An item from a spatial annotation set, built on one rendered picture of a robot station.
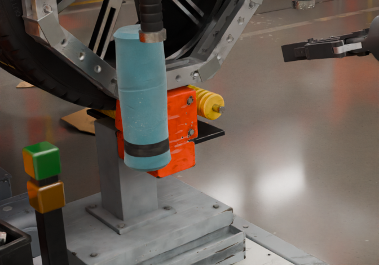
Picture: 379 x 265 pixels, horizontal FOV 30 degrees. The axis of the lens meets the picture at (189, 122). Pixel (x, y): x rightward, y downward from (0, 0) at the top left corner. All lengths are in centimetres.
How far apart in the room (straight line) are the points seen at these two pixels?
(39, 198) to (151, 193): 73
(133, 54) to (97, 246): 53
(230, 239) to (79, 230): 36
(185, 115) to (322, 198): 91
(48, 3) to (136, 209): 61
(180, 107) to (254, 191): 91
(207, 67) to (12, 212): 49
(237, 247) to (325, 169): 82
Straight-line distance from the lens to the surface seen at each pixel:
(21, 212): 139
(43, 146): 98
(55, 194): 99
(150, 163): 130
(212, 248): 169
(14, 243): 95
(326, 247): 202
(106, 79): 135
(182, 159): 150
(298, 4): 133
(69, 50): 130
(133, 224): 165
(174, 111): 145
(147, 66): 124
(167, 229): 164
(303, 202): 225
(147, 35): 112
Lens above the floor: 101
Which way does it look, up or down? 20 degrees down
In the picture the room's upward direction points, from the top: 3 degrees counter-clockwise
